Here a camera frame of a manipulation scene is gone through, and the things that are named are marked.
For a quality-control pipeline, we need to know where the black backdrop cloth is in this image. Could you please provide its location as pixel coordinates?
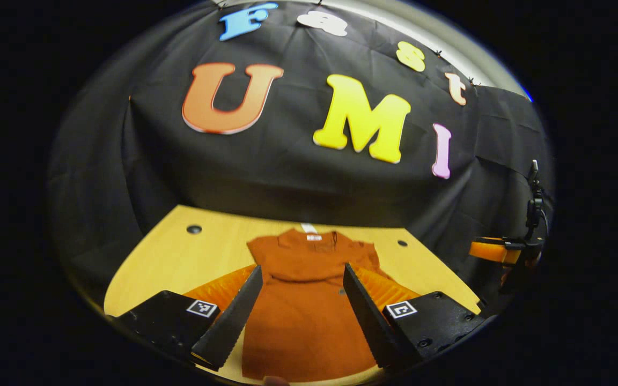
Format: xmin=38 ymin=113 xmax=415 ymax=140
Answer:
xmin=49 ymin=0 xmax=554 ymax=311

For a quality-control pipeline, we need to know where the orange long-sleeved garment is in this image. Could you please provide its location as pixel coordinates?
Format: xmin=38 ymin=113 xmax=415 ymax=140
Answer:
xmin=242 ymin=229 xmax=390 ymax=382

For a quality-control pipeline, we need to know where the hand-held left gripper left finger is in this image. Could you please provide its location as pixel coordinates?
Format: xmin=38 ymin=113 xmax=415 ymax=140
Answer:
xmin=111 ymin=264 xmax=264 ymax=372

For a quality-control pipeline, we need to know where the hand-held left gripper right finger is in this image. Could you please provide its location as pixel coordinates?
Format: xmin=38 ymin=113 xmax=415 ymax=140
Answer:
xmin=343 ymin=263 xmax=487 ymax=370

